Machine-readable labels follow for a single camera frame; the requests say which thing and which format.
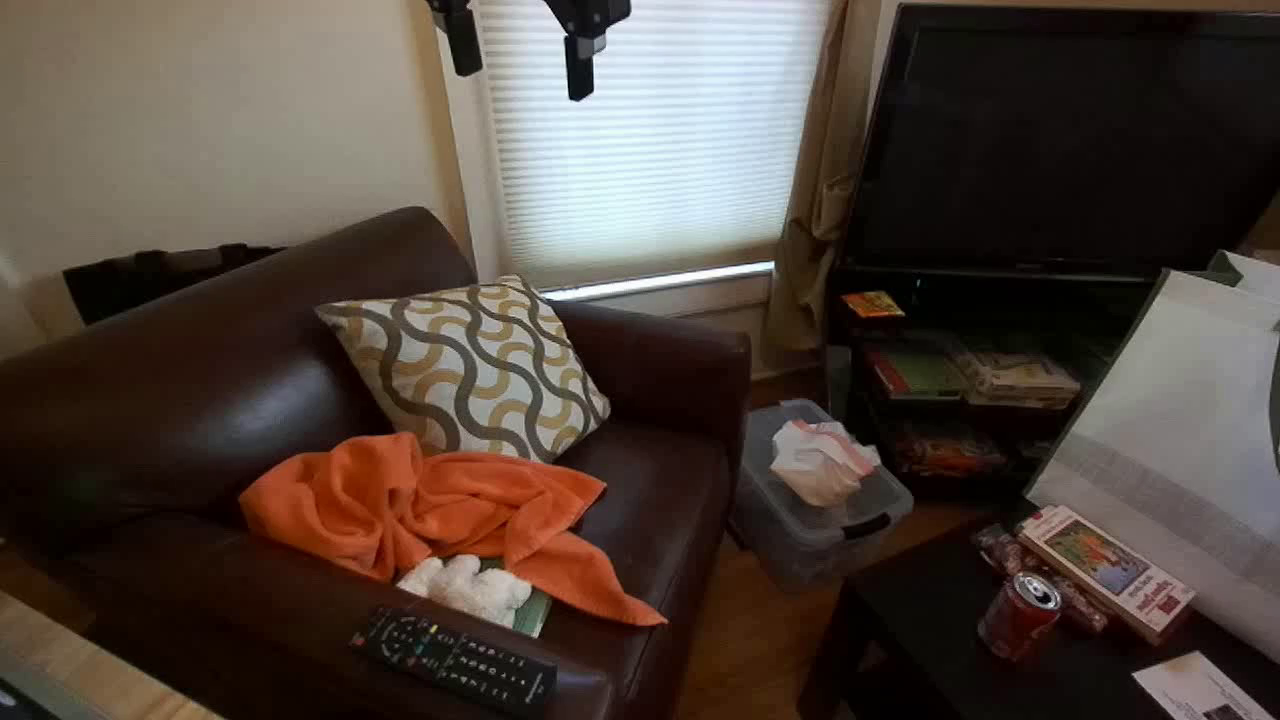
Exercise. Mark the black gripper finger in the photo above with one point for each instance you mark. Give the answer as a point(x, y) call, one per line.
point(582, 45)
point(461, 35)

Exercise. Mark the black remote control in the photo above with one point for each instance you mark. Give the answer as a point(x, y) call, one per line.
point(452, 662)

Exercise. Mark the patterned wavy throw pillow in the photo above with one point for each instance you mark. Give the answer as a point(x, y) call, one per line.
point(466, 365)

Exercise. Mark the white window blind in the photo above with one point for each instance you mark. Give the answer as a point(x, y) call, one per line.
point(664, 145)

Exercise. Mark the beige curtain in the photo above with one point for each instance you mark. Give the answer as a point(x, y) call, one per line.
point(813, 254)

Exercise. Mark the small orange box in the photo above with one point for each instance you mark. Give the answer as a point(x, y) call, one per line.
point(874, 305)

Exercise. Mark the black object behind armchair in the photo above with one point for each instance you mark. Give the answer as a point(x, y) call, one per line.
point(144, 278)

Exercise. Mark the red green book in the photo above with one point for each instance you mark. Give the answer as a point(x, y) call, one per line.
point(915, 375)

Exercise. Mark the brown leather armchair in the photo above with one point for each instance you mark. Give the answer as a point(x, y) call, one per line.
point(162, 403)

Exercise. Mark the white crumpled cloth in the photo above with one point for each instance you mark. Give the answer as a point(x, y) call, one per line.
point(823, 463)

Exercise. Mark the orange fleece blanket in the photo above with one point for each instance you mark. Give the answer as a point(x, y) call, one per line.
point(375, 504)

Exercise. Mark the black flat screen television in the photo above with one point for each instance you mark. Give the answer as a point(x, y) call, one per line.
point(1065, 135)

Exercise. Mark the black television stand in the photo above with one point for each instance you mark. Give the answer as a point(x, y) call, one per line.
point(1014, 315)

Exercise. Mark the clear plastic storage bin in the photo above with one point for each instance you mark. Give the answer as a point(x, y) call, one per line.
point(803, 535)

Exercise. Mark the stack of books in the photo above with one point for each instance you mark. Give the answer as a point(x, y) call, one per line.
point(1019, 379)

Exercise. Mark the dark red shelf items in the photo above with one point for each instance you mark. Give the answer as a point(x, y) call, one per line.
point(950, 454)

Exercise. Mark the white fluffy cloth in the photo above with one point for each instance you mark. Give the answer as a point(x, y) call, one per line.
point(466, 584)

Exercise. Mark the green flat item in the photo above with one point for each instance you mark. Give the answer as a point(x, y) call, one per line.
point(535, 617)

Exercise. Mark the dark wooden coffee table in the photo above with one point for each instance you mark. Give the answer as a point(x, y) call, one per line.
point(932, 642)

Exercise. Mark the red soda can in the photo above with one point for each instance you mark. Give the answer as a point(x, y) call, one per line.
point(1019, 621)

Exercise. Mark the colourful printed box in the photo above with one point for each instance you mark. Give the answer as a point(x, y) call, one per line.
point(1105, 566)

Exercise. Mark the white paper sheet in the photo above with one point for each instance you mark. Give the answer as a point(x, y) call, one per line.
point(1192, 687)

